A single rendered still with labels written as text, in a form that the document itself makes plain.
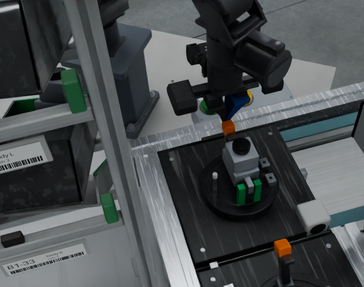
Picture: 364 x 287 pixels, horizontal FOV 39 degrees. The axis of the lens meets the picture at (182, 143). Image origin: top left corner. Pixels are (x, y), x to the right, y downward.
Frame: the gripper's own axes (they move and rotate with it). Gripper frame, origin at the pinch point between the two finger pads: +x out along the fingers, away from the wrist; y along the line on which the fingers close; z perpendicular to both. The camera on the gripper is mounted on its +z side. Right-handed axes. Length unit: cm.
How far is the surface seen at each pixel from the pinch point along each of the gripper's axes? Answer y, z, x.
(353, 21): -117, 133, 109
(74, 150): 23.9, -23.7, -26.0
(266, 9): -78, 158, 109
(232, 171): 2.2, -10.5, 3.9
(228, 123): 0.1, -2.2, 1.8
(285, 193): -7.4, -12.3, 12.3
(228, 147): 2.0, -7.8, 0.8
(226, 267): 7.4, -22.7, 12.3
